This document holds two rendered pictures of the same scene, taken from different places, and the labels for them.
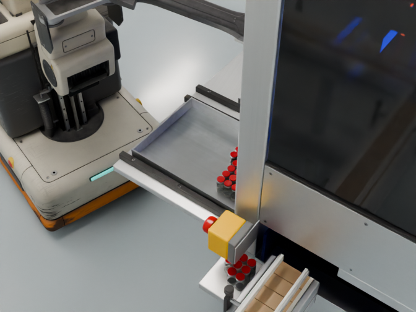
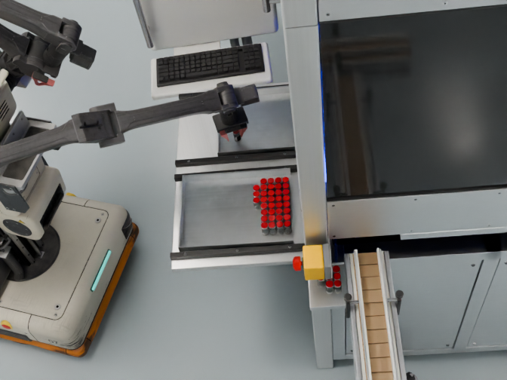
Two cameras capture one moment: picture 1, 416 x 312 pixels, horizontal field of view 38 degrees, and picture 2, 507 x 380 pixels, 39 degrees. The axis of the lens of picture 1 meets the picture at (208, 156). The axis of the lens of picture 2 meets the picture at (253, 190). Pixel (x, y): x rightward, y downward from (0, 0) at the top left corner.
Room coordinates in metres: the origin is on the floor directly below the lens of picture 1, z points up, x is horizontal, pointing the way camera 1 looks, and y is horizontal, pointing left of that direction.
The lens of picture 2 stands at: (0.04, 0.49, 2.70)
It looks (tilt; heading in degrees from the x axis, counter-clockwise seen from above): 56 degrees down; 332
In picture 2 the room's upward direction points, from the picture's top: 11 degrees counter-clockwise
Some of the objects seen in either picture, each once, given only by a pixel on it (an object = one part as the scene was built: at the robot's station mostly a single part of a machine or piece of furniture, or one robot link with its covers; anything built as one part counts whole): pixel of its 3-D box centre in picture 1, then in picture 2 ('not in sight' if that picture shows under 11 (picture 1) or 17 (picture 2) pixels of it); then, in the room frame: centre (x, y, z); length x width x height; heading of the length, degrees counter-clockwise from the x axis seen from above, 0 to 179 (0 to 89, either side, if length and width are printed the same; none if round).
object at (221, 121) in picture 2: not in sight; (228, 114); (1.32, -0.16, 1.03); 0.10 x 0.07 x 0.07; 70
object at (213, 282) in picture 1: (239, 280); (333, 286); (0.73, -0.07, 0.87); 0.14 x 0.13 x 0.02; 54
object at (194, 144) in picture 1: (211, 153); (236, 209); (1.10, -0.01, 0.90); 0.34 x 0.26 x 0.04; 53
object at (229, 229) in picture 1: (229, 236); (316, 262); (0.76, -0.05, 1.00); 0.08 x 0.07 x 0.07; 54
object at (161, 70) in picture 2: not in sight; (209, 63); (1.73, -0.34, 0.82); 0.40 x 0.14 x 0.02; 58
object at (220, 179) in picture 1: (238, 166); (264, 206); (1.05, -0.08, 0.90); 0.18 x 0.02 x 0.05; 143
